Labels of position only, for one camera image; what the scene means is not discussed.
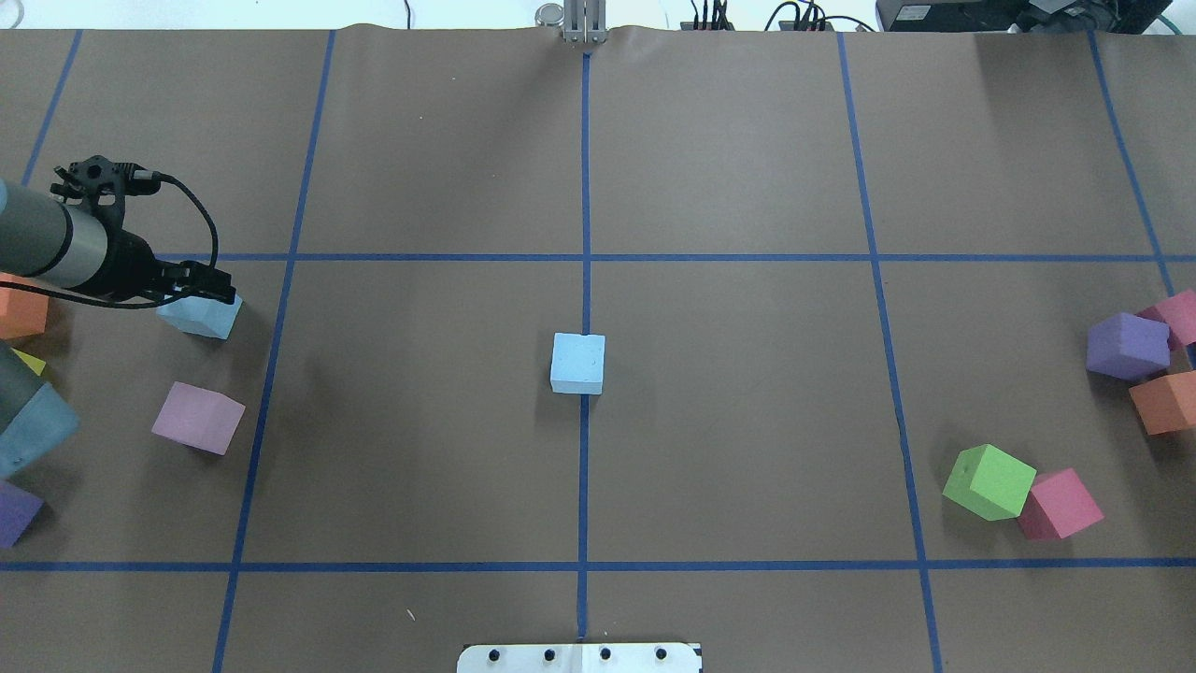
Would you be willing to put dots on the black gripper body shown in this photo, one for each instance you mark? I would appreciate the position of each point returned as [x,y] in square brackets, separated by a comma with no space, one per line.
[128,264]

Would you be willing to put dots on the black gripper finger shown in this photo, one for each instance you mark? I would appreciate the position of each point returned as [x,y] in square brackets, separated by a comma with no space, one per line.
[201,281]

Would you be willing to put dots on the light blue foam cube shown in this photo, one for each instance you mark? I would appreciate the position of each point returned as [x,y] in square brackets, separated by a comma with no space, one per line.
[202,317]
[577,364]

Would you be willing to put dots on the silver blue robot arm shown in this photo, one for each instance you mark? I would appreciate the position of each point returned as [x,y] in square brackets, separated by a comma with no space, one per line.
[70,245]

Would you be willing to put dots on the orange foam cube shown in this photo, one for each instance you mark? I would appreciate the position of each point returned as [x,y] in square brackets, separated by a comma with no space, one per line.
[1166,404]
[23,314]

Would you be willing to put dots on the yellow foam cube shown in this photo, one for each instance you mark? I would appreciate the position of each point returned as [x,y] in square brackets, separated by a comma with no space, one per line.
[36,364]

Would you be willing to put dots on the light pink foam cube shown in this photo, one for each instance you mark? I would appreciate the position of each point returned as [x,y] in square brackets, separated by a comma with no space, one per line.
[198,418]

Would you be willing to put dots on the purple foam cube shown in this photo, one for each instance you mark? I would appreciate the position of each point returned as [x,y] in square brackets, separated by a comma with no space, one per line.
[18,510]
[1128,347]

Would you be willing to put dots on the black orange power strip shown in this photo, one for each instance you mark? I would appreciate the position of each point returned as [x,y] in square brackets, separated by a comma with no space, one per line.
[809,17]

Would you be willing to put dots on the green foam cube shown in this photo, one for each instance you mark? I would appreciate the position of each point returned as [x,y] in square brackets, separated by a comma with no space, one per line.
[989,482]

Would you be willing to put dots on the black laptop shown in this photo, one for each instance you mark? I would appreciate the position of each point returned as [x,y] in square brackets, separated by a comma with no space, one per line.
[1019,17]

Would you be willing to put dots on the red-pink foam cube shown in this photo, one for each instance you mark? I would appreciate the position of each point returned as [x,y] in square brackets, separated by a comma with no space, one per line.
[1058,506]

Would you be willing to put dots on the magenta foam cube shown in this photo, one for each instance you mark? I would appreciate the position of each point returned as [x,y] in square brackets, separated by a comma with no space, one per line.
[1177,312]

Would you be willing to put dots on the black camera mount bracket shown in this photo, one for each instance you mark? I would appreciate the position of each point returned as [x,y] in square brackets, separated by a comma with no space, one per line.
[98,187]

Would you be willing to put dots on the aluminium frame post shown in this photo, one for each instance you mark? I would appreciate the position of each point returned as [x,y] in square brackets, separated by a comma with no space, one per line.
[584,21]

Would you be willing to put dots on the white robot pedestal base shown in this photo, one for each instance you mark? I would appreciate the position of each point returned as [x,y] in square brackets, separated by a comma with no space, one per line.
[582,657]

